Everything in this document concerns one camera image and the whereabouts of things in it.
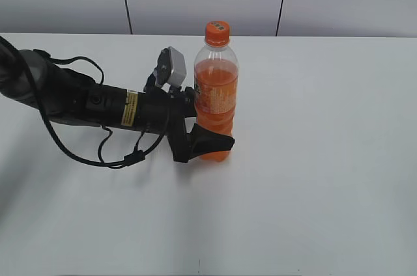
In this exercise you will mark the orange bottle cap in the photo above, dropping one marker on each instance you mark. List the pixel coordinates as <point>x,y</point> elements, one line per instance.
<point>217,33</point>

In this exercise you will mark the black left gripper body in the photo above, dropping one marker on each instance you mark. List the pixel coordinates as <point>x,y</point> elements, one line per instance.
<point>165,114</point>

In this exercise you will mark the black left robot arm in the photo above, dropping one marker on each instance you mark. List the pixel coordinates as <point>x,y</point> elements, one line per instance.
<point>61,95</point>

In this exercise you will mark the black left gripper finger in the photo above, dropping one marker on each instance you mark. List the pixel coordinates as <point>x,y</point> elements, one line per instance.
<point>203,141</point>

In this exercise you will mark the orange soda plastic bottle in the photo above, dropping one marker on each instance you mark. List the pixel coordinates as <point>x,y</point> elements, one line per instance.
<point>215,85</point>

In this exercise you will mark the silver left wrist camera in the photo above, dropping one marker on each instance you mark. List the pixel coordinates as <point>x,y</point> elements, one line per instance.
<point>170,68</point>

